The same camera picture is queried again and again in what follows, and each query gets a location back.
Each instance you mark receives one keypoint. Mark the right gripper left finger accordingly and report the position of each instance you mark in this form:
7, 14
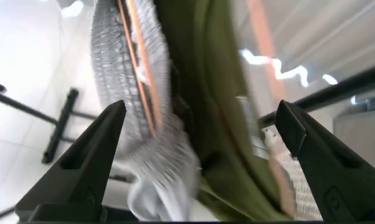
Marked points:
78, 186

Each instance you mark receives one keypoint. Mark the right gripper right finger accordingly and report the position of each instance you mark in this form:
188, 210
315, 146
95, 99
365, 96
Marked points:
346, 193

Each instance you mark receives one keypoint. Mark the pale grey garment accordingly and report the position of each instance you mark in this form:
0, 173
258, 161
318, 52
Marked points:
119, 77

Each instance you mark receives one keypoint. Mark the pink clothes hanger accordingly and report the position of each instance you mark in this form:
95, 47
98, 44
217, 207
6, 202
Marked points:
140, 62
263, 37

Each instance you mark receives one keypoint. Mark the green printed shirt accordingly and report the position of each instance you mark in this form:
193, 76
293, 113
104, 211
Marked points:
215, 109

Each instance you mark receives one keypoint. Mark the white laundry basket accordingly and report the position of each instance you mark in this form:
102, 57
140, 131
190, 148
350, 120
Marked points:
299, 186

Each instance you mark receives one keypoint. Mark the black clothes rack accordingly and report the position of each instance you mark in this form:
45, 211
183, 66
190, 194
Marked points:
330, 91

